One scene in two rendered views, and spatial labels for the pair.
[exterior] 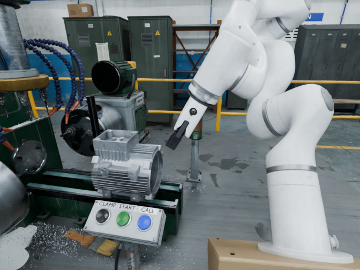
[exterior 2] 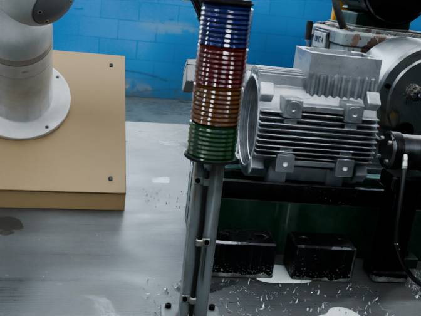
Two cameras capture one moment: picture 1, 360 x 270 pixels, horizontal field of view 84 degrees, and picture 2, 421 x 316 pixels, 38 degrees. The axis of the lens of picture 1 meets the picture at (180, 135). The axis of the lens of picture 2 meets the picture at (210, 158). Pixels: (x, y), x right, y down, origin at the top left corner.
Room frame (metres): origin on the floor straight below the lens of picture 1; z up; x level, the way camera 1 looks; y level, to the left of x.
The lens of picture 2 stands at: (1.55, -0.31, 1.23)
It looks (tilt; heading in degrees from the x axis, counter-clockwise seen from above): 16 degrees down; 161
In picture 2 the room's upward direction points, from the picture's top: 6 degrees clockwise
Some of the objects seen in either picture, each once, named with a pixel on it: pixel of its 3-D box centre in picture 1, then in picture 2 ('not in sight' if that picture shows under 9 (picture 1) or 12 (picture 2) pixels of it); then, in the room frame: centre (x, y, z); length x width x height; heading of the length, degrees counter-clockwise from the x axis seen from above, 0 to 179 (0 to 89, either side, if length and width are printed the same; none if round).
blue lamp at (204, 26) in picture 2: not in sight; (225, 25); (0.88, -0.08, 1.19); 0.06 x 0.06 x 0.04
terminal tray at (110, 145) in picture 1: (117, 144); (334, 73); (0.63, 0.22, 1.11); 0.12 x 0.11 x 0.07; 79
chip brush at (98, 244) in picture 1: (90, 241); not in sight; (0.50, 0.31, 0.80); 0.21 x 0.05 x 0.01; 71
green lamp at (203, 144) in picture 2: (195, 133); (212, 139); (0.88, -0.08, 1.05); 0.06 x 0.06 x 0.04
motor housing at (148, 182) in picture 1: (130, 169); (303, 125); (0.63, 0.18, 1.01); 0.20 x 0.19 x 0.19; 79
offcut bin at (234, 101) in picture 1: (237, 93); not in sight; (5.21, -1.49, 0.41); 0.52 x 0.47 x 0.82; 84
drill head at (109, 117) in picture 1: (97, 126); not in sight; (1.02, 0.45, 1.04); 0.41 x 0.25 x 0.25; 169
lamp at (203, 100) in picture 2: (195, 124); (216, 102); (0.88, -0.08, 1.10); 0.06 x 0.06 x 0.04
